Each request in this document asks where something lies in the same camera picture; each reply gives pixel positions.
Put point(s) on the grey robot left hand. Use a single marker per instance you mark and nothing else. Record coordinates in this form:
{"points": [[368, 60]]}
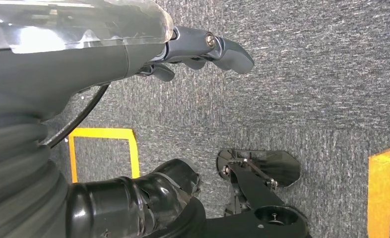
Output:
{"points": [[66, 69]]}

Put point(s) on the black robot leg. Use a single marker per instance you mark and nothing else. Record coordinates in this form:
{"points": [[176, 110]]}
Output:
{"points": [[247, 190]]}

